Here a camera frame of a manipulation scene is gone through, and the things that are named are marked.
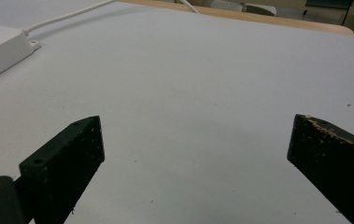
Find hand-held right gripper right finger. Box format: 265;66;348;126
287;113;354;224

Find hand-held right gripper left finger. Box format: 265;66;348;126
19;115;106;224

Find white power cable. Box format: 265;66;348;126
21;0;201;35

